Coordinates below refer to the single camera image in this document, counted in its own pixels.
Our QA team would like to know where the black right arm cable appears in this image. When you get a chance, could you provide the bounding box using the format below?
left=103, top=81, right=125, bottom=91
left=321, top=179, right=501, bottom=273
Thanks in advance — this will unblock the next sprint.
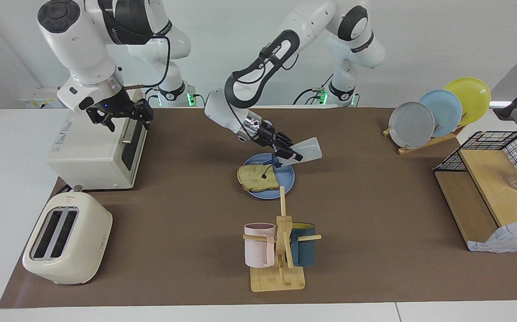
left=122, top=35, right=171, bottom=90

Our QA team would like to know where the periwinkle blue plate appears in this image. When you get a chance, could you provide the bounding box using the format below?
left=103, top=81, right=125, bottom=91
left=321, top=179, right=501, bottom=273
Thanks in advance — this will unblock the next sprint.
left=243, top=153, right=295, bottom=200

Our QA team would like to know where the white toaster oven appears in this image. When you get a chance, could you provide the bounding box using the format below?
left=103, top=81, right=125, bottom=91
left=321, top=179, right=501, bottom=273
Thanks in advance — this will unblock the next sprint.
left=46, top=83, right=151, bottom=191

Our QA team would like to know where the white patterned cloth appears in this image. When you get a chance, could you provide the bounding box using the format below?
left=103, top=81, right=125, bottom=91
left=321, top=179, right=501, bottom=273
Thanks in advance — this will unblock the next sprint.
left=466, top=218, right=517, bottom=254

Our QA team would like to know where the black arm base cable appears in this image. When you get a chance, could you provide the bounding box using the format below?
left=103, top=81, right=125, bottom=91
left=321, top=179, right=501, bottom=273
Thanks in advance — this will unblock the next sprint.
left=294, top=74, right=333, bottom=106
left=144, top=86, right=206, bottom=108

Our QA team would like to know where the pink mug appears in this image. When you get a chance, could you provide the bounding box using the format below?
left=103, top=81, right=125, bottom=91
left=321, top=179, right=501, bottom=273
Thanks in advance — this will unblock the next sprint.
left=244, top=223, right=277, bottom=268

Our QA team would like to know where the light blue plate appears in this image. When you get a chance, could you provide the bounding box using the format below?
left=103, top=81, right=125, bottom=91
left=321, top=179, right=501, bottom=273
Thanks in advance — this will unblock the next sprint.
left=419, top=89, right=463, bottom=138

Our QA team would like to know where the dark green mug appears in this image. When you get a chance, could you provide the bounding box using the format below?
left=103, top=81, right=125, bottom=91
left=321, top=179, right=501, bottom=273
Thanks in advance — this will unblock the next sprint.
left=289, top=222, right=316, bottom=267

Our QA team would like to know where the cream two-slot toaster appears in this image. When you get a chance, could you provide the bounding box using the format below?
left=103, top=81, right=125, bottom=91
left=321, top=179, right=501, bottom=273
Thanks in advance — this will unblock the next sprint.
left=22, top=185, right=113, bottom=285

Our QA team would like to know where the grey plate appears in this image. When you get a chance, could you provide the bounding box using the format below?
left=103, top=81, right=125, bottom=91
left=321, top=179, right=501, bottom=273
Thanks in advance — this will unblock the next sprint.
left=389, top=101, right=435, bottom=149

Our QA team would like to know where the yellow plate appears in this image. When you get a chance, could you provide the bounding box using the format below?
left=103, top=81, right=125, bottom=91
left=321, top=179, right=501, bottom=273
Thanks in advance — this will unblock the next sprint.
left=444, top=77, right=491, bottom=127

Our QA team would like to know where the toasted bread slice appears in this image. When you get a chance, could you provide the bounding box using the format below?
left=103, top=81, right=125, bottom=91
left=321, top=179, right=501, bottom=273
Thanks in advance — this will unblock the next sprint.
left=237, top=162, right=280, bottom=193

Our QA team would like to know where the wooden shelf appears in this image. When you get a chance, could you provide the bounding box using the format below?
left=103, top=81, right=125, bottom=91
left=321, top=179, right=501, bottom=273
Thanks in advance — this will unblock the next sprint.
left=433, top=149, right=517, bottom=252

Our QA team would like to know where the bamboo mug rack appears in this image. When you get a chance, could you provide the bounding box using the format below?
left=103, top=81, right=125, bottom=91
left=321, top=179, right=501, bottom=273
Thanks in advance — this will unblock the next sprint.
left=243, top=186, right=322, bottom=292

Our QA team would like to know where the white squeeze bottle blue cap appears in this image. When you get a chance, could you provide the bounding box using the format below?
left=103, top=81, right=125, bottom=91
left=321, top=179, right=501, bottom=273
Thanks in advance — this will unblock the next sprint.
left=261, top=137, right=322, bottom=180

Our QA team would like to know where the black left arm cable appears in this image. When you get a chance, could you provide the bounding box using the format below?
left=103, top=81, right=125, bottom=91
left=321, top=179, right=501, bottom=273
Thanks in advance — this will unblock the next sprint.
left=225, top=42, right=297, bottom=135

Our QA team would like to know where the brown table mat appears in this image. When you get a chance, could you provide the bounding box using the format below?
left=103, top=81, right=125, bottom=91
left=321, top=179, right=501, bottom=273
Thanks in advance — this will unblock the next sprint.
left=0, top=107, right=517, bottom=309

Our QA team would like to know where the wooden plate rack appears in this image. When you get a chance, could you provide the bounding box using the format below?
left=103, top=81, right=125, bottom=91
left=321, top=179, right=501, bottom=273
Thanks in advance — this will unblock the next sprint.
left=382, top=124, right=467, bottom=155

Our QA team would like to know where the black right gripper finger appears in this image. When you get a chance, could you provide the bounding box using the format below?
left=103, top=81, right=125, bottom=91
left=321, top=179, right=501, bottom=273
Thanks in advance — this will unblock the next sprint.
left=87, top=112, right=116, bottom=133
left=126, top=99, right=155, bottom=131

